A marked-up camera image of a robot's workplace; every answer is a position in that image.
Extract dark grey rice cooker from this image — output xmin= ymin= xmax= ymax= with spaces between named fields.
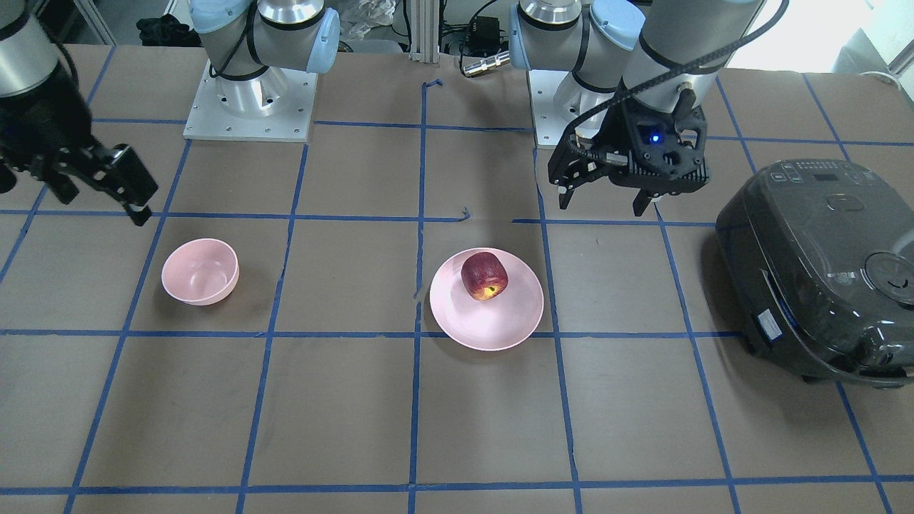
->
xmin=715 ymin=158 xmax=913 ymax=388

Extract pink plate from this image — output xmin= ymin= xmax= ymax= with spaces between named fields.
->
xmin=428 ymin=247 xmax=545 ymax=351

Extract black power adapter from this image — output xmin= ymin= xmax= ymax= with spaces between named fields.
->
xmin=466 ymin=16 xmax=501 ymax=48

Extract aluminium frame post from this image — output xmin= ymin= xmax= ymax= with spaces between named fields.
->
xmin=407 ymin=1 xmax=443 ymax=65

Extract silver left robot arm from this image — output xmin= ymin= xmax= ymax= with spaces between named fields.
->
xmin=508 ymin=1 xmax=763 ymax=216

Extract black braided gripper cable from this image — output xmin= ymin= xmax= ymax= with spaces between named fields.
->
xmin=564 ymin=0 xmax=790 ymax=168

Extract red apple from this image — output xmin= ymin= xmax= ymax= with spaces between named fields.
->
xmin=461 ymin=251 xmax=509 ymax=301

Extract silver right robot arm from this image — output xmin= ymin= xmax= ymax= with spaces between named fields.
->
xmin=1 ymin=1 xmax=340 ymax=226

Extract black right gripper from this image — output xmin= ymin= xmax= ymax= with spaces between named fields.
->
xmin=1 ymin=68 xmax=158 ymax=226

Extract pink bowl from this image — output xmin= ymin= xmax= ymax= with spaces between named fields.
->
xmin=161 ymin=238 xmax=241 ymax=306

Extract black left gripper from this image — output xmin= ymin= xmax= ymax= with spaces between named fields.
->
xmin=548 ymin=87 xmax=710 ymax=217

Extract silver metal cylinder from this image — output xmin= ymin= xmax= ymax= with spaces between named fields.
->
xmin=461 ymin=50 xmax=511 ymax=78

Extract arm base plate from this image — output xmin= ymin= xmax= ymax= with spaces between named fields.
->
xmin=183 ymin=64 xmax=319 ymax=143
xmin=528 ymin=69 xmax=606 ymax=149

